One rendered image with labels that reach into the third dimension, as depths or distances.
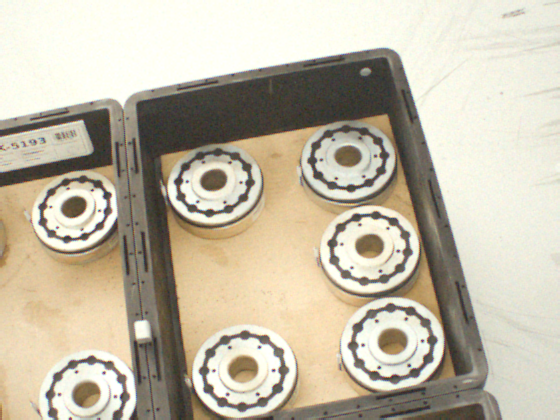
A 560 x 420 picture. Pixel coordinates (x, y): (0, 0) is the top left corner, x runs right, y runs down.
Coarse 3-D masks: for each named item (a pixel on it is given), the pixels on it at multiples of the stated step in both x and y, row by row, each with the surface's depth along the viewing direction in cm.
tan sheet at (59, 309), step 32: (0, 192) 118; (32, 192) 117; (32, 256) 113; (0, 288) 111; (32, 288) 111; (64, 288) 110; (96, 288) 110; (0, 320) 109; (32, 320) 109; (64, 320) 108; (96, 320) 108; (0, 352) 107; (32, 352) 106; (64, 352) 106; (128, 352) 106; (0, 384) 105; (32, 384) 104; (32, 416) 103
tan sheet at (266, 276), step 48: (240, 144) 118; (288, 144) 117; (288, 192) 114; (192, 240) 112; (240, 240) 111; (288, 240) 111; (192, 288) 109; (240, 288) 108; (288, 288) 108; (432, 288) 106; (192, 336) 106; (288, 336) 105; (336, 336) 104; (192, 384) 103; (336, 384) 102
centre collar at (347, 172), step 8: (336, 144) 112; (344, 144) 112; (352, 144) 112; (360, 144) 112; (328, 152) 112; (336, 152) 112; (360, 152) 112; (368, 152) 111; (328, 160) 111; (368, 160) 111; (328, 168) 111; (336, 168) 111; (344, 168) 111; (352, 168) 110; (360, 168) 110; (344, 176) 111; (352, 176) 110
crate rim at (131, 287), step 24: (0, 120) 111; (24, 120) 110; (48, 120) 110; (120, 120) 109; (120, 144) 107; (120, 168) 106; (120, 192) 104; (120, 216) 102; (120, 240) 101; (144, 360) 94; (144, 384) 93; (144, 408) 91
